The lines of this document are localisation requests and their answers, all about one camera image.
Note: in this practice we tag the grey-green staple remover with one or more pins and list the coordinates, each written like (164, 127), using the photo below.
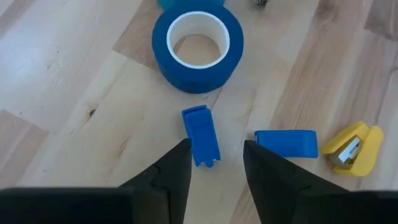
(260, 2)

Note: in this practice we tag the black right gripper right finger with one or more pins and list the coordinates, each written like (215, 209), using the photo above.
(295, 199)

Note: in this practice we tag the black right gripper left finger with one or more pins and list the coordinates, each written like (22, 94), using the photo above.
(149, 202)

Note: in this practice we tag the blue plastic block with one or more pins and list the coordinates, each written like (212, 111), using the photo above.
(200, 133)
(286, 143)

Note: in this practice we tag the dark blue tape roll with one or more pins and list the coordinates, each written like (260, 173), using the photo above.
(161, 62)

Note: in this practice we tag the yellow mini stapler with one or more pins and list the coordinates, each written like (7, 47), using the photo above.
(370, 149)

